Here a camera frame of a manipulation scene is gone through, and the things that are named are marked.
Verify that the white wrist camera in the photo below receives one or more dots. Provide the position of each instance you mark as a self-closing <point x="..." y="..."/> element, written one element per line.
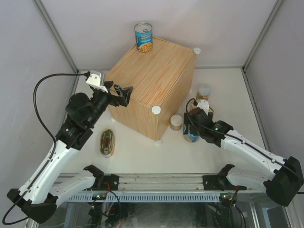
<point x="96" y="80"/>
<point x="203" y="104"/>

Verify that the oval sardine tin left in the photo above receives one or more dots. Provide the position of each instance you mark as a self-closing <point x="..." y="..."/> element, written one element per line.
<point x="107" y="143"/>

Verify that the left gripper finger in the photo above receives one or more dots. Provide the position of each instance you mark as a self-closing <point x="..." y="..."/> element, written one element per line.
<point x="123" y="95"/>
<point x="107" y="86"/>

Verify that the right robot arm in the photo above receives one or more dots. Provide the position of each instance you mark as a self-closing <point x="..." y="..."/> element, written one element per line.
<point x="280" y="178"/>

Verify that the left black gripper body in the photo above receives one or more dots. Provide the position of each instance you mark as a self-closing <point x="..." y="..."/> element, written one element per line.
<point x="100" y="101"/>

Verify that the blue soup can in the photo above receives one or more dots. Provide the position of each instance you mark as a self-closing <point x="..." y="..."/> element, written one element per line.
<point x="143" y="37"/>
<point x="190" y="136"/>

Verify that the yellow can white lid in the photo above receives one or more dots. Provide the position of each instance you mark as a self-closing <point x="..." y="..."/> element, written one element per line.
<point x="203" y="92"/>

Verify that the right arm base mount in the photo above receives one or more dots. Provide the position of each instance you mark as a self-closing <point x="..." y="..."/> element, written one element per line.
<point x="218" y="181"/>

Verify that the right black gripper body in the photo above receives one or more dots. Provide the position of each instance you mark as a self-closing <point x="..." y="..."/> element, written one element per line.
<point x="194" y="130"/>

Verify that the oval red sardine tin right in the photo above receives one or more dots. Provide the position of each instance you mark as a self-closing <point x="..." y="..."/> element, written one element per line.
<point x="211" y="110"/>

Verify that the wooden cube counter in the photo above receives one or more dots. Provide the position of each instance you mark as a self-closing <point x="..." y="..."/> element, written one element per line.
<point x="161" y="80"/>

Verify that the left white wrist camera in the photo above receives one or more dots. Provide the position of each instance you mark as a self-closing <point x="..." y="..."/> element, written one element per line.
<point x="96" y="80"/>

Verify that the grey slotted cable duct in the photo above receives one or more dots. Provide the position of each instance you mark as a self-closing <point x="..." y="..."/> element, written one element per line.
<point x="146" y="197"/>

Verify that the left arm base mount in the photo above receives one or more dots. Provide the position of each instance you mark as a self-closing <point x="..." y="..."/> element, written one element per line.
<point x="104" y="180"/>

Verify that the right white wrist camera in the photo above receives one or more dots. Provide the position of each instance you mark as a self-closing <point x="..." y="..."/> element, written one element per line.
<point x="203" y="104"/>

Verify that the tan can white lid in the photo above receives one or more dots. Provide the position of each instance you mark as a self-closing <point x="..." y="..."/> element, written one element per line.
<point x="176" y="122"/>

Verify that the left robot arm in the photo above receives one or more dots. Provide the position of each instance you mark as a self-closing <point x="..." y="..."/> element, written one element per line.
<point x="39" y="198"/>

